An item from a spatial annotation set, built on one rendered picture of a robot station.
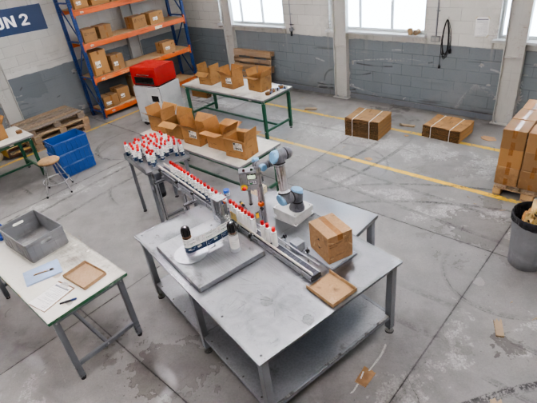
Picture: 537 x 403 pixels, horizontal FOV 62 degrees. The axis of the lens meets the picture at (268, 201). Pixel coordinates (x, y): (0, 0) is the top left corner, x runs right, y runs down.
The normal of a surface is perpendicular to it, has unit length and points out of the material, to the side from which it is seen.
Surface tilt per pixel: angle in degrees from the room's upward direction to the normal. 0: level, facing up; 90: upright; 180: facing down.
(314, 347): 1
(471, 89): 90
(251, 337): 0
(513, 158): 90
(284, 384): 0
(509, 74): 90
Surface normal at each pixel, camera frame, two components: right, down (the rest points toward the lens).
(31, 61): 0.74, 0.29
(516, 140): -0.63, 0.47
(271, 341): -0.11, -0.84
